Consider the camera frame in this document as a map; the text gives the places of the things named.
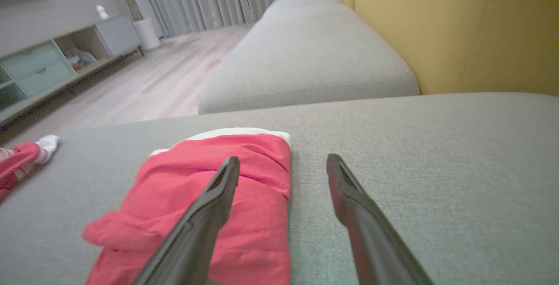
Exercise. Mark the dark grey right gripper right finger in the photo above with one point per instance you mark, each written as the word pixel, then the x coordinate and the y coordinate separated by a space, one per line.
pixel 371 232

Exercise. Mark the red white sports shirt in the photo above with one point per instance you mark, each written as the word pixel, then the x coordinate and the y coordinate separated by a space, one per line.
pixel 253 241

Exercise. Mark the grey low tv cabinet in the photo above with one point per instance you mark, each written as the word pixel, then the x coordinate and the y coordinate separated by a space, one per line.
pixel 39 69

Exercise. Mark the large grey sofa seat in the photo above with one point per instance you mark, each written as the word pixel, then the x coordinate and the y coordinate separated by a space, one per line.
pixel 436 167

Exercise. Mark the white round bin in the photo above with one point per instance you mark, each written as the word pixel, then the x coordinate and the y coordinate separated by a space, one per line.
pixel 147 34

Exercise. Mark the grey sofa seat cushion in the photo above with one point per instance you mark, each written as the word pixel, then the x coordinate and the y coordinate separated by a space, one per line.
pixel 305 58

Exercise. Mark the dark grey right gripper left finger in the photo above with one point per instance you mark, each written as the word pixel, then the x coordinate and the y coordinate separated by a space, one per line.
pixel 196 232

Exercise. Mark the small white figurine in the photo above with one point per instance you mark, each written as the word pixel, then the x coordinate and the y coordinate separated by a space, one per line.
pixel 102 12

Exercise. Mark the red white cloth item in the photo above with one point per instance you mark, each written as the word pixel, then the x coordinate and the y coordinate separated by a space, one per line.
pixel 19 163

